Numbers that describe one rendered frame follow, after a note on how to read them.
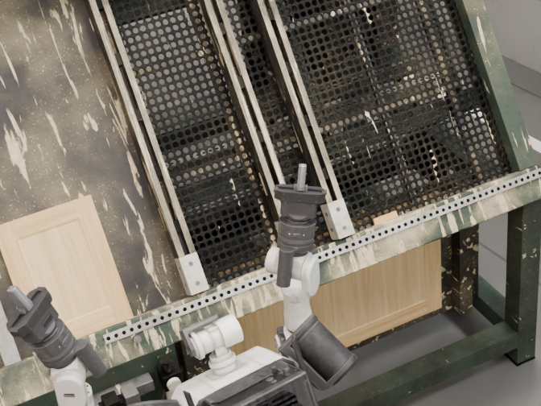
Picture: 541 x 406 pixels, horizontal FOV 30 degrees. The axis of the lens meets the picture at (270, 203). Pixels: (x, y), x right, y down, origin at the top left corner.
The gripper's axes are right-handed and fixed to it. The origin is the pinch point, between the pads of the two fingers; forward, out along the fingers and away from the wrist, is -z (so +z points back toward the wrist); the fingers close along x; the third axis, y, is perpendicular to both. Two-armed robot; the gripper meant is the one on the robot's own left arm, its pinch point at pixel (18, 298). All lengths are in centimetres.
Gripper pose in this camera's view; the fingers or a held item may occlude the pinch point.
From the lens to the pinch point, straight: 215.5
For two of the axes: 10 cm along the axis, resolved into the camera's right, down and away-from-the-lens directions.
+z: 3.7, 7.3, 5.7
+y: 8.5, -0.1, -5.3
